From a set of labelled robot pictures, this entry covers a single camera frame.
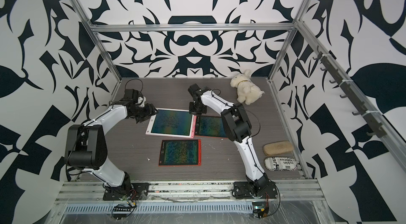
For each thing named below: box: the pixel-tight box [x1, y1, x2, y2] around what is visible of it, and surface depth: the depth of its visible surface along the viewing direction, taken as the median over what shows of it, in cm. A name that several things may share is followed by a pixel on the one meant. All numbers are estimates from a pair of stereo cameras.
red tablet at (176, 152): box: [158, 138, 202, 167], surface depth 87 cm
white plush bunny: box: [229, 69, 265, 106], surface depth 107 cm
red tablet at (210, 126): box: [194, 115, 229, 139], surface depth 97 cm
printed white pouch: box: [264, 156, 300, 172], surface depth 81 cm
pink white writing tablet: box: [145, 107, 197, 139], surface depth 98 cm
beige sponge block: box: [262, 141, 294, 156], surface depth 86 cm
